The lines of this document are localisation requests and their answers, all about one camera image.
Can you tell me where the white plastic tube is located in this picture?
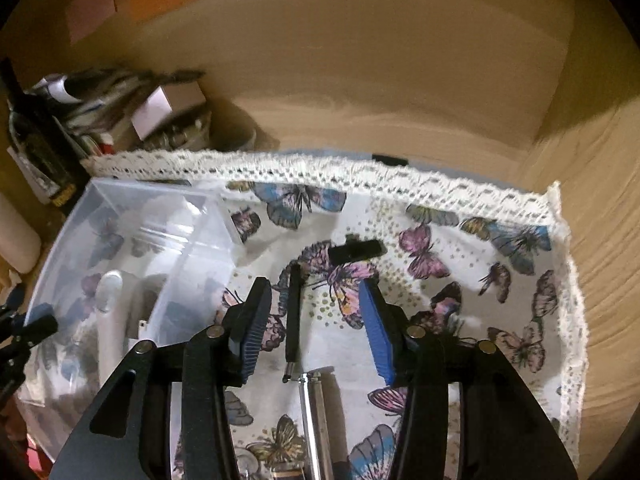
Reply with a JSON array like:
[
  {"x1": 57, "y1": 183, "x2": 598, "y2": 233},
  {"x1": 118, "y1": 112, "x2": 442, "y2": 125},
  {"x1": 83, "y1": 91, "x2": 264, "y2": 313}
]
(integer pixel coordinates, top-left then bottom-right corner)
[{"x1": 95, "y1": 270, "x2": 132, "y2": 386}]

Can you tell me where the dark glass bottle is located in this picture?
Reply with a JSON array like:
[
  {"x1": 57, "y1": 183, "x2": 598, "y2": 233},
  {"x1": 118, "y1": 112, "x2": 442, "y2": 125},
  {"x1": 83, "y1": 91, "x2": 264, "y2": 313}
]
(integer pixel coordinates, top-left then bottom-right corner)
[{"x1": 0, "y1": 57, "x2": 91, "y2": 206}]

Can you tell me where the black rectangular clip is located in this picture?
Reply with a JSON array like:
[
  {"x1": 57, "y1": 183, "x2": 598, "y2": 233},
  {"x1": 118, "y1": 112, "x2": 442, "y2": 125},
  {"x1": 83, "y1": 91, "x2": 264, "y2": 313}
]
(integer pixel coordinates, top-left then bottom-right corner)
[{"x1": 330, "y1": 233, "x2": 387, "y2": 265}]

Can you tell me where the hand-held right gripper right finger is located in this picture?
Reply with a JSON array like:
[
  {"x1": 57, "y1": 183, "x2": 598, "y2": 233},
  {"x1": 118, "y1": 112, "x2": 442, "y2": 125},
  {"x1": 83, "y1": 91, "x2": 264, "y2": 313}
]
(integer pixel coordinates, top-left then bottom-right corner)
[{"x1": 358, "y1": 280, "x2": 581, "y2": 480}]

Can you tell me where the clear plastic organizer box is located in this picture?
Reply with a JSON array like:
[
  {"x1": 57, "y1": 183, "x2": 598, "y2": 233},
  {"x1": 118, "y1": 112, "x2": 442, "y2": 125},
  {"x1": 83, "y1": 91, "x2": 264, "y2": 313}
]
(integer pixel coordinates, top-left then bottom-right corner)
[{"x1": 17, "y1": 178, "x2": 240, "y2": 461}]

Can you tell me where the cream cylindrical container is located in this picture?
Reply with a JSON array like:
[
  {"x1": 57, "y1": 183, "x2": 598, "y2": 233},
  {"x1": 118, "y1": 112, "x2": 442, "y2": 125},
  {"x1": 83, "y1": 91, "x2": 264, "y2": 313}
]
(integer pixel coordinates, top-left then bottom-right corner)
[{"x1": 0, "y1": 191, "x2": 42, "y2": 274}]

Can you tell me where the small white cardboard box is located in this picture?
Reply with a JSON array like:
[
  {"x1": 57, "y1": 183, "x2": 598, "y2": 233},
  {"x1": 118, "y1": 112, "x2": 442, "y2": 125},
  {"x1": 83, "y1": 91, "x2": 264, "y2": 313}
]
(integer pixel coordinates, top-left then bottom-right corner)
[{"x1": 131, "y1": 81, "x2": 207, "y2": 141}]

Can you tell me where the butterfly print tablecloth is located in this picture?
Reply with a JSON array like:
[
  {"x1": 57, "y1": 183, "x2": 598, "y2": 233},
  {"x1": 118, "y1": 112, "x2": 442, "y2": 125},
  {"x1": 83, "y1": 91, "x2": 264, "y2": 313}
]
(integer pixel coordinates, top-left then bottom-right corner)
[{"x1": 82, "y1": 149, "x2": 586, "y2": 480}]

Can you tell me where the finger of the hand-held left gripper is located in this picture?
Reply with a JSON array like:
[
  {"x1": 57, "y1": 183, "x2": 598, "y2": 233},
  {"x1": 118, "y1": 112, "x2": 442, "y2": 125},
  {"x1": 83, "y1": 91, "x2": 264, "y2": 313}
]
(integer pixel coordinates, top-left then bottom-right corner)
[{"x1": 0, "y1": 302, "x2": 59, "y2": 361}]

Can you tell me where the pink paper sheet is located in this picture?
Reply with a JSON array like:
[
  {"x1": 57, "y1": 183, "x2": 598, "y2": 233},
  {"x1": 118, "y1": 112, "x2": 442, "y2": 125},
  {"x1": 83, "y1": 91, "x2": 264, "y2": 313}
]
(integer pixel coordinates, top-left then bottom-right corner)
[{"x1": 66, "y1": 0, "x2": 119, "y2": 44}]

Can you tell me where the black pen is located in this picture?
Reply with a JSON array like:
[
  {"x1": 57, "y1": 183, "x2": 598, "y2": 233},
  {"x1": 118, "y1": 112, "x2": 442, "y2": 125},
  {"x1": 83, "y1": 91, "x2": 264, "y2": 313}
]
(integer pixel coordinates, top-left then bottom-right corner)
[{"x1": 281, "y1": 263, "x2": 303, "y2": 384}]

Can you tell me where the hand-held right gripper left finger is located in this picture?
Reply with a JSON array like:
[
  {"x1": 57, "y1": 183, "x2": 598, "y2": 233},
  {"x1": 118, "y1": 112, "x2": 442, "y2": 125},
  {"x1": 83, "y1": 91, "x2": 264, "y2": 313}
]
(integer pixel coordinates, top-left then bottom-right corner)
[{"x1": 56, "y1": 276, "x2": 273, "y2": 480}]

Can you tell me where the silver metal cylinder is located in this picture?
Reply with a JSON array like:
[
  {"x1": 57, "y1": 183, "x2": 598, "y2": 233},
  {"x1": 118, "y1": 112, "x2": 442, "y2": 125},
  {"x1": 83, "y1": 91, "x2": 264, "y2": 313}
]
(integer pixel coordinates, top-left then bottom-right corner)
[{"x1": 298, "y1": 366, "x2": 337, "y2": 480}]

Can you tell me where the pile of clutter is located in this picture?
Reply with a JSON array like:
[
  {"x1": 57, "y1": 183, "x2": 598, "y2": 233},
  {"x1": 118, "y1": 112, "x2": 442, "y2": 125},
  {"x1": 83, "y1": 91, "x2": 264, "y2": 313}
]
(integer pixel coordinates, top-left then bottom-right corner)
[{"x1": 25, "y1": 66, "x2": 258, "y2": 157}]

